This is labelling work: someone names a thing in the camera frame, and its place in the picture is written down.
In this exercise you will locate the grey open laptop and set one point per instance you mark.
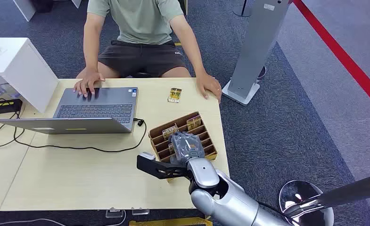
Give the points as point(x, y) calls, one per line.
point(97, 110)

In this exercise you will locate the person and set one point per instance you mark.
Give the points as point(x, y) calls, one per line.
point(141, 28)

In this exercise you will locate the person's right hand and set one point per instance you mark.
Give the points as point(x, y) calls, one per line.
point(87, 82)

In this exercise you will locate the silver kiosk stand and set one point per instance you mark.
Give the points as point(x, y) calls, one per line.
point(253, 53)

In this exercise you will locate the yellow floor mat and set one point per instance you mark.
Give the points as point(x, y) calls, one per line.
point(169, 222)

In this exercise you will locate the chrome stanchion base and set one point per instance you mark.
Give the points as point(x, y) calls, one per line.
point(300, 195)

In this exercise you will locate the white furniture panel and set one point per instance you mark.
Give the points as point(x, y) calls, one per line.
point(24, 8)

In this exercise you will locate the person's left hand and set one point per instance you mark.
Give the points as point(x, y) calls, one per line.
point(209, 85)

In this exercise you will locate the wooden slotted card holder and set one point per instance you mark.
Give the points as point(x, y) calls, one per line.
point(209, 146)

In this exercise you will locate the gold printed hotel card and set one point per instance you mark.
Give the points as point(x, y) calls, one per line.
point(169, 131)
point(174, 95)
point(171, 148)
point(193, 123)

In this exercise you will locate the clear plastic table clip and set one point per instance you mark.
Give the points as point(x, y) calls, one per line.
point(140, 211)
point(114, 213)

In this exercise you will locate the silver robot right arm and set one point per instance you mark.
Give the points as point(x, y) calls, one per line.
point(231, 202)

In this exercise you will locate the person's hand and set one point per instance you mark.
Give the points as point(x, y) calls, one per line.
point(87, 82)
point(209, 85)

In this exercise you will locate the person's right forearm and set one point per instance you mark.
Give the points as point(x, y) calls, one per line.
point(91, 51)

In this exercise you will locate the white box cabinet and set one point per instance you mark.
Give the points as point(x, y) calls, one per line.
point(19, 68)

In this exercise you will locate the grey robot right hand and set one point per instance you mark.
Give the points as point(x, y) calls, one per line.
point(187, 149)

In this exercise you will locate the black round stand base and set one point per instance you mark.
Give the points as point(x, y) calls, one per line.
point(242, 12)

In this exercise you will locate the black power adapter yellow label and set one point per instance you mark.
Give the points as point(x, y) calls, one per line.
point(3, 106)

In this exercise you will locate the clear plastic container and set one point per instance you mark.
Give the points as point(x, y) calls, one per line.
point(0, 87)

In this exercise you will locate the person's left forearm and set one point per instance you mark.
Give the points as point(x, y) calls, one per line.
point(192, 53)

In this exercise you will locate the red floor tape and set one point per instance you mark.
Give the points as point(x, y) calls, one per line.
point(344, 57)

